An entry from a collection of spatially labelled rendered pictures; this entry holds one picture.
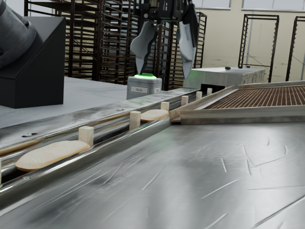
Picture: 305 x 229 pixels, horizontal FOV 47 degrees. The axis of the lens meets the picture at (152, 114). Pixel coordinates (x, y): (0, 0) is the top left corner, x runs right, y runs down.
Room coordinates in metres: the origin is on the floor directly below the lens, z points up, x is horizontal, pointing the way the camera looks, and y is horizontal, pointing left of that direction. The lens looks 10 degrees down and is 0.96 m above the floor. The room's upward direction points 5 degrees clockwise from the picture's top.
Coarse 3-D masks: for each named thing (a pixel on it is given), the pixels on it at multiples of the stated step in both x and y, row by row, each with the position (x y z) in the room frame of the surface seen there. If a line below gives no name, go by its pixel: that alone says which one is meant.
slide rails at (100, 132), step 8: (192, 96) 0.96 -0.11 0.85; (176, 104) 0.78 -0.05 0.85; (128, 120) 0.54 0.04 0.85; (104, 128) 0.47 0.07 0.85; (112, 128) 0.48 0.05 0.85; (120, 128) 0.49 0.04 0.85; (96, 136) 0.43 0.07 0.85; (8, 160) 0.31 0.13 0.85; (16, 160) 0.31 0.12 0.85; (8, 168) 0.29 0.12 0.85; (16, 168) 0.29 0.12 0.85; (0, 184) 0.25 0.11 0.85
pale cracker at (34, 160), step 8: (56, 144) 0.34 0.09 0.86; (64, 144) 0.34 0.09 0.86; (72, 144) 0.34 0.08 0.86; (80, 144) 0.35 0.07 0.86; (88, 144) 0.37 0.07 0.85; (32, 152) 0.31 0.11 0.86; (40, 152) 0.31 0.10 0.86; (48, 152) 0.31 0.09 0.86; (56, 152) 0.32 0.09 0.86; (64, 152) 0.32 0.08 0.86; (72, 152) 0.33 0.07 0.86; (24, 160) 0.29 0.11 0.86; (32, 160) 0.29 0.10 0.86; (40, 160) 0.29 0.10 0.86; (48, 160) 0.30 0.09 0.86; (56, 160) 0.30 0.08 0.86; (24, 168) 0.28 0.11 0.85; (32, 168) 0.28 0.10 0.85; (40, 168) 0.29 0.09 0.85
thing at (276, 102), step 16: (304, 80) 0.78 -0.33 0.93; (208, 96) 0.54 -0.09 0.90; (224, 96) 0.63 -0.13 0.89; (240, 96) 0.63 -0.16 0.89; (256, 96) 0.61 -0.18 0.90; (272, 96) 0.58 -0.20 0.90; (288, 96) 0.55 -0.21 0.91; (304, 96) 0.53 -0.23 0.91; (176, 112) 0.38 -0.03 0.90; (192, 112) 0.35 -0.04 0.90; (208, 112) 0.35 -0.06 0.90; (224, 112) 0.34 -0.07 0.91; (240, 112) 0.34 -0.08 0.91; (256, 112) 0.33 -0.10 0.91; (272, 112) 0.33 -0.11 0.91; (288, 112) 0.32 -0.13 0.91; (304, 112) 0.32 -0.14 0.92
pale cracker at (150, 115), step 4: (148, 112) 0.58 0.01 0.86; (152, 112) 0.58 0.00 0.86; (156, 112) 0.59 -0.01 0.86; (160, 112) 0.59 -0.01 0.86; (164, 112) 0.60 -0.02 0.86; (144, 116) 0.56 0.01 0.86; (148, 116) 0.55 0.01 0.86; (152, 116) 0.56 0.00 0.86; (156, 116) 0.56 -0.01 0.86; (160, 116) 0.57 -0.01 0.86; (144, 120) 0.55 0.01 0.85; (148, 120) 0.55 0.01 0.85; (152, 120) 0.55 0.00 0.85
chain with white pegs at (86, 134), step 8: (208, 88) 1.04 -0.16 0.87; (216, 88) 1.17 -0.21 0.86; (224, 88) 1.30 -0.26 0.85; (184, 96) 0.77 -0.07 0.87; (200, 96) 0.90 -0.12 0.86; (168, 104) 0.65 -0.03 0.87; (184, 104) 0.77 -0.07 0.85; (136, 112) 0.51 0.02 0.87; (136, 120) 0.51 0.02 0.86; (80, 128) 0.38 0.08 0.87; (88, 128) 0.38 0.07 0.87; (80, 136) 0.38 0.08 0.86; (88, 136) 0.38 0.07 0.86; (0, 160) 0.26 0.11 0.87; (0, 168) 0.26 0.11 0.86; (0, 176) 0.26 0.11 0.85
